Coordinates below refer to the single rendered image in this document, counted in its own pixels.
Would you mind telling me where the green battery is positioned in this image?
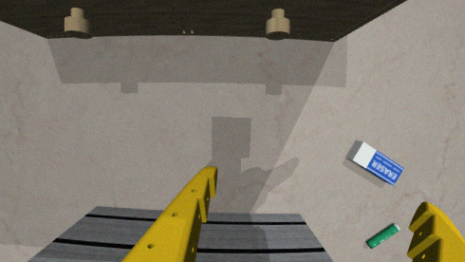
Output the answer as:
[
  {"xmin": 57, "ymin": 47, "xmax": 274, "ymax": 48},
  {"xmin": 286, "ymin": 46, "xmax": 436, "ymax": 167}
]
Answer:
[{"xmin": 366, "ymin": 223, "xmax": 400, "ymax": 249}]

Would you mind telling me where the white and blue eraser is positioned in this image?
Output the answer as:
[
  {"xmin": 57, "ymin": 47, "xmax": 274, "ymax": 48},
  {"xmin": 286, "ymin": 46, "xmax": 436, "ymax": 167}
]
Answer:
[{"xmin": 346, "ymin": 140, "xmax": 404, "ymax": 186}]

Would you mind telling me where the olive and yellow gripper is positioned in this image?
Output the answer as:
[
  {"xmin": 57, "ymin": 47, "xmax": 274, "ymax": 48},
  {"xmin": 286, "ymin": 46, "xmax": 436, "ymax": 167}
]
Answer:
[{"xmin": 121, "ymin": 166, "xmax": 465, "ymax": 262}]

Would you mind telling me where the brown wooden chest of drawers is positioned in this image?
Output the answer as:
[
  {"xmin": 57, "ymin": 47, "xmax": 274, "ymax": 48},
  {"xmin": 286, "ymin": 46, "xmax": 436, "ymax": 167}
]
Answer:
[{"xmin": 0, "ymin": 0, "xmax": 407, "ymax": 42}]

